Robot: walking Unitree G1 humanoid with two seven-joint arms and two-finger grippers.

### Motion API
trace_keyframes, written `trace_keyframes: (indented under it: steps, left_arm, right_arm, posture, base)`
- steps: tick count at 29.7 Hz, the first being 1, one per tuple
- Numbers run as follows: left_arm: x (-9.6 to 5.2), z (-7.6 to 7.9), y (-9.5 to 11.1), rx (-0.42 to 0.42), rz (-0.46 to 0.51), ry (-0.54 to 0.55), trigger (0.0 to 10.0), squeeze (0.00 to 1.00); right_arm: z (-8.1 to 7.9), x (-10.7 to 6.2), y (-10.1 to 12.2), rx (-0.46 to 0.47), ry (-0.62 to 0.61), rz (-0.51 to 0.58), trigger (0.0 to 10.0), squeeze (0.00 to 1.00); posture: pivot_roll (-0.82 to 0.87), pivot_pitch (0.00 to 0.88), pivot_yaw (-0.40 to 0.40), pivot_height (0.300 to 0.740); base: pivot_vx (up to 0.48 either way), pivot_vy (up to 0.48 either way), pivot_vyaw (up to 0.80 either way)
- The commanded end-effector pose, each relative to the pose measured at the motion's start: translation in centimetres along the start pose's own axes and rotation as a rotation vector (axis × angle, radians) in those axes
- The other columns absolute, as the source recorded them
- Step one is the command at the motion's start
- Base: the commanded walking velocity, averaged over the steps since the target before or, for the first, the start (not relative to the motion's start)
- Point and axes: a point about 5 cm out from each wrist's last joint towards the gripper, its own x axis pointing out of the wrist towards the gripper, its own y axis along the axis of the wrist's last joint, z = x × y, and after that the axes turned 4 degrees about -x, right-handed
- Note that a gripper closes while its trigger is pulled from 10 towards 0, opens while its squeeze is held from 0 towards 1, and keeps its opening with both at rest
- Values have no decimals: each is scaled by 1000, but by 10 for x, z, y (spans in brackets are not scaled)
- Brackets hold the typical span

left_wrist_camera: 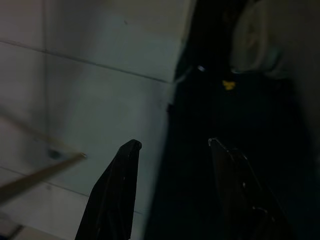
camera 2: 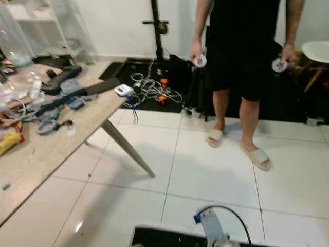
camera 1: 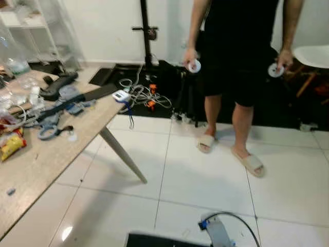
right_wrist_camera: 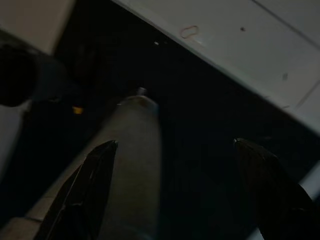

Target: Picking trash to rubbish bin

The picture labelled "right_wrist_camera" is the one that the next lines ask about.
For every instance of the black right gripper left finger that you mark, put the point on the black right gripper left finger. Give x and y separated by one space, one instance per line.
82 190

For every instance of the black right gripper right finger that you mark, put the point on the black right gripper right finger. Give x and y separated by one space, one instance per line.
275 200

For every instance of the grey robot leg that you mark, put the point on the grey robot leg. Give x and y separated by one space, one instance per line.
135 162

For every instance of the small yellow object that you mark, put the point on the small yellow object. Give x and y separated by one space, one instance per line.
77 109

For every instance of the large black floor mat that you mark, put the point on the large black floor mat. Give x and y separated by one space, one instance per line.
200 105

